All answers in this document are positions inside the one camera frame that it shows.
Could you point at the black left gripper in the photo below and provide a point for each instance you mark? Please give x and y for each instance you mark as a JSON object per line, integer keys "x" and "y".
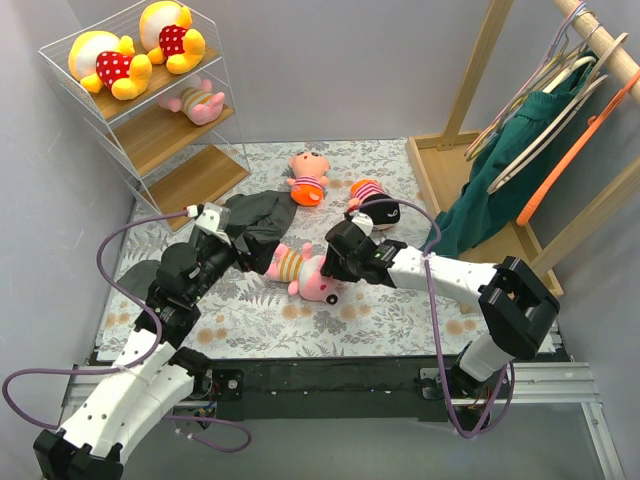
{"x": 245, "y": 248}

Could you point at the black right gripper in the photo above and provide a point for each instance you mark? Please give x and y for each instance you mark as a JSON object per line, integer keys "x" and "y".
{"x": 333, "y": 257}

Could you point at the pink pig plush striped hat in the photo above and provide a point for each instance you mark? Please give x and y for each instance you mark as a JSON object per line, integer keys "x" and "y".
{"x": 302, "y": 272}

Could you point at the pink frog plush striped shirt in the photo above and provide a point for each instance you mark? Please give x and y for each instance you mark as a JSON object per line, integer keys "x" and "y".
{"x": 195, "y": 98}

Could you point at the yellow bear plush polka shirt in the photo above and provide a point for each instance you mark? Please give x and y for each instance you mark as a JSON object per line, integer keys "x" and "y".
{"x": 167, "y": 35}

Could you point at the orange bear plush polka shirt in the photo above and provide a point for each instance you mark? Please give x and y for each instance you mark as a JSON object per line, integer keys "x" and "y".
{"x": 101, "y": 59}

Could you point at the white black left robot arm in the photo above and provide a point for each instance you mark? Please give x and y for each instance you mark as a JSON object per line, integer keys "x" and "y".
{"x": 154, "y": 371}

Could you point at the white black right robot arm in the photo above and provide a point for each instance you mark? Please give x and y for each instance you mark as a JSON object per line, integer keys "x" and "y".
{"x": 517, "y": 307}

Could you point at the dark grey cloth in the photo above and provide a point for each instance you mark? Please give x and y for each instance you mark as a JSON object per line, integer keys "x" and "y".
{"x": 267, "y": 208}

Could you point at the floral table mat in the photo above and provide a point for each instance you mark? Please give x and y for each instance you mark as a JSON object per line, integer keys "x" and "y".
{"x": 246, "y": 315}

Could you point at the small orange striped plush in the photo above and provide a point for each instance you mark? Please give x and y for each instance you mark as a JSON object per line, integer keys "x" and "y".
{"x": 373, "y": 201}

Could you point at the peach doll plush striped shirt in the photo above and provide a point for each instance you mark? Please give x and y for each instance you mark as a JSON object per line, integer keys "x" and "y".
{"x": 309, "y": 178}

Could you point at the wooden clothes rack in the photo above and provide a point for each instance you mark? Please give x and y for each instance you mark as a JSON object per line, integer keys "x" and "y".
{"x": 437, "y": 159}

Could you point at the dark green garment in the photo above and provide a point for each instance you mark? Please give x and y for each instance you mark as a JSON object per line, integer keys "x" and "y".
{"x": 477, "y": 215}

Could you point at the orange plastic hanger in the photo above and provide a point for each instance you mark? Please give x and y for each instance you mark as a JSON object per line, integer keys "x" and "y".
{"x": 594, "y": 123}

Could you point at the beige wooden hanger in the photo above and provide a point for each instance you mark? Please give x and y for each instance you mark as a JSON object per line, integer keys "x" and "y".
{"x": 592, "y": 82}

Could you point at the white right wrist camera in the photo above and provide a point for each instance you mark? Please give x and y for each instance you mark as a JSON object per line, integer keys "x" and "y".
{"x": 363, "y": 221}

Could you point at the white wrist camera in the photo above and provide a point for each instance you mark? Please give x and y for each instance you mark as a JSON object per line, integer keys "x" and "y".
{"x": 210, "y": 219}
{"x": 363, "y": 221}

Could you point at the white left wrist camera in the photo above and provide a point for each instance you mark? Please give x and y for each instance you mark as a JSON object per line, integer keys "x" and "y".
{"x": 210, "y": 219}

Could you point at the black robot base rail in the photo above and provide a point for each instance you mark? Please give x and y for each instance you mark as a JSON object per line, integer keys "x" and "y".
{"x": 377, "y": 387}

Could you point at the white wire wooden shelf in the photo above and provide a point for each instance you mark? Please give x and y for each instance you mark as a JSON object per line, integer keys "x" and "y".
{"x": 166, "y": 161}

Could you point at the pink wire hanger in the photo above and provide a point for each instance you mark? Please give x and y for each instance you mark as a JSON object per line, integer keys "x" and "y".
{"x": 557, "y": 59}

